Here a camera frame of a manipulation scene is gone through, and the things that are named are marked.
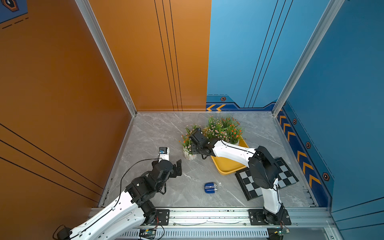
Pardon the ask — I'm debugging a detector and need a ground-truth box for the orange flower back pot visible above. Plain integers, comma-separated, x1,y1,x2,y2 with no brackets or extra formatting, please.
181,124,199,161

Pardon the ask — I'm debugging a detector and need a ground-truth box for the pink flower back pot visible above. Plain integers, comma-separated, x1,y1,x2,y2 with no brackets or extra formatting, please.
202,116,228,140

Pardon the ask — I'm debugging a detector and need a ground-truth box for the yellow plastic tray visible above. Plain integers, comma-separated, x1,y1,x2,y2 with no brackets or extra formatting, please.
211,140,256,176

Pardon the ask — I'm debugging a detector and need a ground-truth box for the red flower white pot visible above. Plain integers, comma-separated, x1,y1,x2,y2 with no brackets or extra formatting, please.
221,117,243,145

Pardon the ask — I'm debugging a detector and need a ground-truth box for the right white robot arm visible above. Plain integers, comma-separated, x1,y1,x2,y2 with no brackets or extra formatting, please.
189,128,292,226

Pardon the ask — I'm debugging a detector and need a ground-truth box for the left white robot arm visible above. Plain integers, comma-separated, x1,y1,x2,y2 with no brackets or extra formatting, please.
53,159,182,240

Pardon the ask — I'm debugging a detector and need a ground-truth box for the left green circuit board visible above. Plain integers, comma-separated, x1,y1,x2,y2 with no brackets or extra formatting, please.
139,229,157,240

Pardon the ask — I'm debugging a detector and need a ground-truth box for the green circuit board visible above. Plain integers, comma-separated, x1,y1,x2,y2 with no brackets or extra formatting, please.
139,229,157,240
274,228,290,238

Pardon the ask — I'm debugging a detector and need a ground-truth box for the black white checkerboard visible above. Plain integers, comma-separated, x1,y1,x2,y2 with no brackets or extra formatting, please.
234,156,300,202

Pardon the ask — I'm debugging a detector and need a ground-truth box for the right green circuit board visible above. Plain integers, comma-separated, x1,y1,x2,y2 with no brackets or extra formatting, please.
274,228,290,238

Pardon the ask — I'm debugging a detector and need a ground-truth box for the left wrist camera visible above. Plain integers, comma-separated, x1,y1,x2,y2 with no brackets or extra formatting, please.
158,147,170,162

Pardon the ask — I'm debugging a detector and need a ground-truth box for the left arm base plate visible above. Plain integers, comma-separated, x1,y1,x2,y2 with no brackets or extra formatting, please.
150,209,170,226

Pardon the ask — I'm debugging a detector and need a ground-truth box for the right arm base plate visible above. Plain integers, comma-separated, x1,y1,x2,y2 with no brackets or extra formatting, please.
248,208,292,226

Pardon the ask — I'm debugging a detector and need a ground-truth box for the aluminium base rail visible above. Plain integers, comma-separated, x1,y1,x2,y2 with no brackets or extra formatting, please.
79,206,344,240

